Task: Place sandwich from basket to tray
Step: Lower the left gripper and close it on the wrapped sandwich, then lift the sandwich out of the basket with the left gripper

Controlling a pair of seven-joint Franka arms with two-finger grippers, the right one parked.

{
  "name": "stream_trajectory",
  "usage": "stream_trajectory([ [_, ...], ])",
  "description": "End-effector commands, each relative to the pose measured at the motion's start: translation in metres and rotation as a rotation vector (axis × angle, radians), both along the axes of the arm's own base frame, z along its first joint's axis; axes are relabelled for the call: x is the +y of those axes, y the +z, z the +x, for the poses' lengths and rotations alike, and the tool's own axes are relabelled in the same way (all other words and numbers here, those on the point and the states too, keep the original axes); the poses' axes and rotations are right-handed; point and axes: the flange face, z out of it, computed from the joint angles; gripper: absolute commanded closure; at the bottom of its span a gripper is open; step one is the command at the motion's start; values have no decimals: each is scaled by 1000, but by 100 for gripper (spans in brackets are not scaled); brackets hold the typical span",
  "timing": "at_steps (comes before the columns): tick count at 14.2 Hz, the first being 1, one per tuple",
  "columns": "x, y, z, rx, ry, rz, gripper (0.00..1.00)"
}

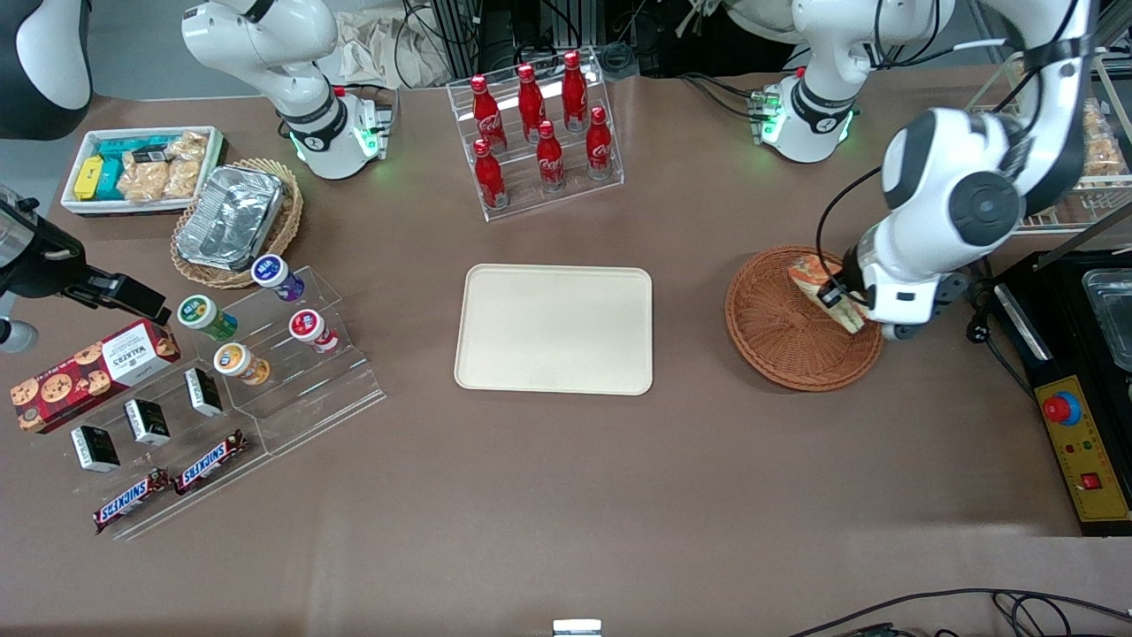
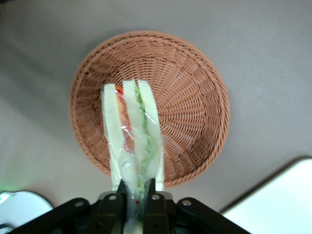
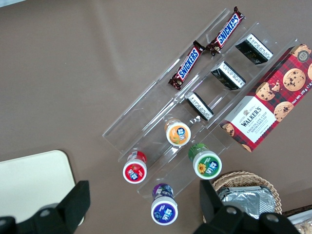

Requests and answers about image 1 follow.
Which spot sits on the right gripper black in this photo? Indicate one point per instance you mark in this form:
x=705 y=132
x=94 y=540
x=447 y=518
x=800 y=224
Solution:
x=42 y=265

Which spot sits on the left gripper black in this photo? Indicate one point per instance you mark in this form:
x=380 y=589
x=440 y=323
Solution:
x=852 y=266

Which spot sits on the triangular sandwich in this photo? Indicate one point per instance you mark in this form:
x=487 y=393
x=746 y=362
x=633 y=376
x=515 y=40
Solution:
x=805 y=271

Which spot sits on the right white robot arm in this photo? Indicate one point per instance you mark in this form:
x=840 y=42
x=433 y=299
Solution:
x=265 y=35

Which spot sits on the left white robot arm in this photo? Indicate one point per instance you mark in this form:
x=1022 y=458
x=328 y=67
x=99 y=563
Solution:
x=937 y=177

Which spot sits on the brown round wicker basket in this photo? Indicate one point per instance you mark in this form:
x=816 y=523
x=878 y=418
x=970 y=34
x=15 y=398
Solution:
x=769 y=341

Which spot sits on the aluminium foil tray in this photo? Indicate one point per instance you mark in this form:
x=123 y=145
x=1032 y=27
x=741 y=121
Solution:
x=230 y=217

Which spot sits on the light tan wicker basket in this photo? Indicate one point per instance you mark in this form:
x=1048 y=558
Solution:
x=287 y=221

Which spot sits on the cream plastic tray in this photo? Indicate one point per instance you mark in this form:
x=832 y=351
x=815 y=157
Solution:
x=553 y=329

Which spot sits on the green lid yogurt cup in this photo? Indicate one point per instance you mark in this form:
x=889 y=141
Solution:
x=202 y=314

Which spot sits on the red Walkers cookie box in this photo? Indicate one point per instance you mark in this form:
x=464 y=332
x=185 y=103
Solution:
x=88 y=376

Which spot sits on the white rectangular snack bin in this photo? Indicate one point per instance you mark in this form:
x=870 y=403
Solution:
x=75 y=205

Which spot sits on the small black carton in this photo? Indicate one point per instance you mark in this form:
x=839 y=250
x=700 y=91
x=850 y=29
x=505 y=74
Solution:
x=147 y=422
x=203 y=392
x=95 y=448

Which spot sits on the clear bag of crackers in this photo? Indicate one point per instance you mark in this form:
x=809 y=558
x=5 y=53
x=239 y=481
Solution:
x=143 y=182
x=190 y=146
x=183 y=177

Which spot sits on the teal small box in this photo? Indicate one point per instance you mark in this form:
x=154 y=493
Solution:
x=110 y=181

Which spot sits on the orange lid yogurt cup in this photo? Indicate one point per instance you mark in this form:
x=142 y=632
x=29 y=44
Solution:
x=237 y=361

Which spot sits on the yellow small box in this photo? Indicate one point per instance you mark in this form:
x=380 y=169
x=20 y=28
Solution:
x=87 y=179

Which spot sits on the purple lid yogurt cup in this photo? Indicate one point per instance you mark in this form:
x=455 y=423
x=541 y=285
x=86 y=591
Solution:
x=272 y=272

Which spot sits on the teal long box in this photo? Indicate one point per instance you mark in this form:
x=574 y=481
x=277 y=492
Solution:
x=133 y=146

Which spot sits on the red lid yogurt cup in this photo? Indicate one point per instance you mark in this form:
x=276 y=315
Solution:
x=309 y=327

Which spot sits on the Snickers chocolate bar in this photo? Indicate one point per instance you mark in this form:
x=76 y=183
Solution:
x=131 y=501
x=210 y=463

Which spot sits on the clear acrylic stepped cup stand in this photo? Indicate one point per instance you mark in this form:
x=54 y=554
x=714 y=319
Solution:
x=309 y=398

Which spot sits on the clear acrylic stepped candy stand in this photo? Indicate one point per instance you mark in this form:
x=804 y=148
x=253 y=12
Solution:
x=212 y=500

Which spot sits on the black yellow control box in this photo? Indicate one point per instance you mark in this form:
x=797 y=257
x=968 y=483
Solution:
x=1052 y=354

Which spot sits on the grey metal bar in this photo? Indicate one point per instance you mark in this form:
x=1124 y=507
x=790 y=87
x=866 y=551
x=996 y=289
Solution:
x=1083 y=239

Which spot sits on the red emergency stop button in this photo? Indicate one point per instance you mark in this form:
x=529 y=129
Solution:
x=1061 y=408

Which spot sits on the steel pan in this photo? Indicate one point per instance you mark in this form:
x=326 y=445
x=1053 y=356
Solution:
x=1114 y=310

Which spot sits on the red cola bottle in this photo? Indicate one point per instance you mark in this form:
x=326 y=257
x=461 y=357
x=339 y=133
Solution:
x=485 y=111
x=531 y=102
x=491 y=181
x=600 y=146
x=575 y=88
x=550 y=159

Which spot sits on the bagged bread roll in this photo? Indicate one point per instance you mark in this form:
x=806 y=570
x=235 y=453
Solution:
x=1110 y=157
x=1099 y=117

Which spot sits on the clear acrylic bottle rack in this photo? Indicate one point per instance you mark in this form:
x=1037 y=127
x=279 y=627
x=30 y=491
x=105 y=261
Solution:
x=522 y=199

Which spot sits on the crumpled white cloth bag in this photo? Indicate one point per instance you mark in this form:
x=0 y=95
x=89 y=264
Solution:
x=371 y=49

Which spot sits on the right wrist grey round mount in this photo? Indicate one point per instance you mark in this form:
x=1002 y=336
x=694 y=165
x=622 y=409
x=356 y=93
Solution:
x=13 y=336

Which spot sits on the small white metal bracket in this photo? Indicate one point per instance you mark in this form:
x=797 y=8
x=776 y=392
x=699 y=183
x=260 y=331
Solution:
x=577 y=627

